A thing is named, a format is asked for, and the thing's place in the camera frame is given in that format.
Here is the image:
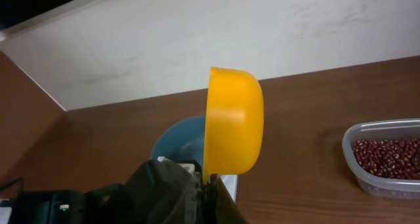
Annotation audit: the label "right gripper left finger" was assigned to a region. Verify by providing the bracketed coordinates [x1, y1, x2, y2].
[123, 160, 203, 224]

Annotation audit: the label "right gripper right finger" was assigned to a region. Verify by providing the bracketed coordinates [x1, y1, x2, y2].
[206, 174, 248, 224]

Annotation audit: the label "yellow measuring scoop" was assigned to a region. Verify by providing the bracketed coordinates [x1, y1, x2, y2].
[202, 67, 264, 182]

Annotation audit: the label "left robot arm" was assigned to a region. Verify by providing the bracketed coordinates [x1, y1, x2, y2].
[1, 177, 131, 224]

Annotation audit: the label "teal plastic bowl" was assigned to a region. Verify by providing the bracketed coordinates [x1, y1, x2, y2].
[150, 116, 205, 168]

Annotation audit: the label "clear plastic bean container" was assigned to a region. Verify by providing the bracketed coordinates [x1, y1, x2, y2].
[342, 118, 419, 200]

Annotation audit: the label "red beans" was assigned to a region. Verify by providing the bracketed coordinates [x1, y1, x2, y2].
[352, 139, 419, 180]

